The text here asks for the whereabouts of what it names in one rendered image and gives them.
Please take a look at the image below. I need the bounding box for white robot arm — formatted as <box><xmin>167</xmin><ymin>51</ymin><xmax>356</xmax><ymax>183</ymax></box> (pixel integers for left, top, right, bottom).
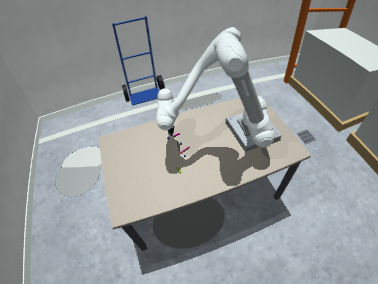
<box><xmin>157</xmin><ymin>27</ymin><xmax>274</xmax><ymax>148</ymax></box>

